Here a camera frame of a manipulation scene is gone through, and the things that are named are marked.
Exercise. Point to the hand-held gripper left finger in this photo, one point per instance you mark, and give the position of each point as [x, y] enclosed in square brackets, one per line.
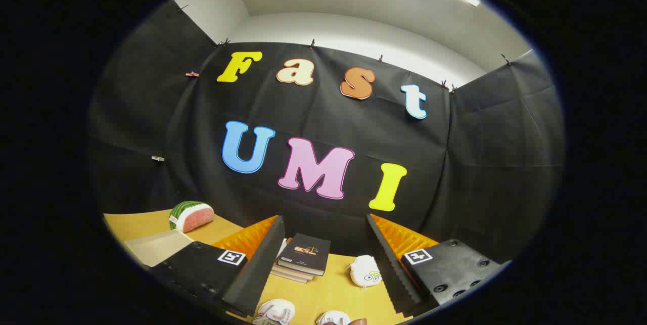
[255, 279]

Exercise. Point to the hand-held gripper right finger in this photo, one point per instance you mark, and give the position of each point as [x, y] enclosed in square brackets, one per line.
[391, 274]

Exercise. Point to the white canvas shoe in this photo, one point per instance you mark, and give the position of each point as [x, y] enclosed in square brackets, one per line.
[275, 311]
[333, 318]

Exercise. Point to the cream fabric storage box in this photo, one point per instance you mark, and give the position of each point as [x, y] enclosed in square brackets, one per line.
[156, 246]

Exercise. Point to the white plush toy with eyes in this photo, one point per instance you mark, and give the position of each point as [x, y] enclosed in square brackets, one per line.
[365, 270]

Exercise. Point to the tan paperback book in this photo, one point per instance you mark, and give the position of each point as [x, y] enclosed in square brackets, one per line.
[298, 272]
[288, 277]

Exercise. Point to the black hardcover book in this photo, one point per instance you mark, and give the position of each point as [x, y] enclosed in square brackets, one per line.
[309, 253]

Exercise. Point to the watermelon slice plush toy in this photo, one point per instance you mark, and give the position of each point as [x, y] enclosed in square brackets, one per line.
[192, 216]

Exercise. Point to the black backdrop cloth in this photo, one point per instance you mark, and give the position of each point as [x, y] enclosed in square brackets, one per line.
[323, 112]

